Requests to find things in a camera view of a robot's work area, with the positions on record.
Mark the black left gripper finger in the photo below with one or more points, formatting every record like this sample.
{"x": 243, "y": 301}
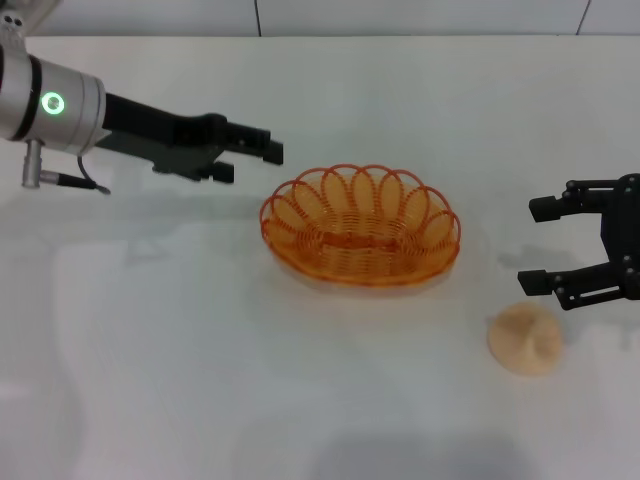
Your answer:
{"x": 222, "y": 172}
{"x": 255, "y": 147}

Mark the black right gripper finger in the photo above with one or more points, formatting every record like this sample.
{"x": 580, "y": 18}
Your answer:
{"x": 537, "y": 282}
{"x": 547, "y": 209}

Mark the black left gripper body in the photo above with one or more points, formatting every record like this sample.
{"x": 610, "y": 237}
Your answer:
{"x": 170, "y": 140}

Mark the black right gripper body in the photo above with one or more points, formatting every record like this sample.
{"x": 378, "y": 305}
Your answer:
{"x": 625, "y": 235}

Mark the pale steamed bun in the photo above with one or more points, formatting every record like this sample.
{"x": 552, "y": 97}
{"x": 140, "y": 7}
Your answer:
{"x": 522, "y": 342}

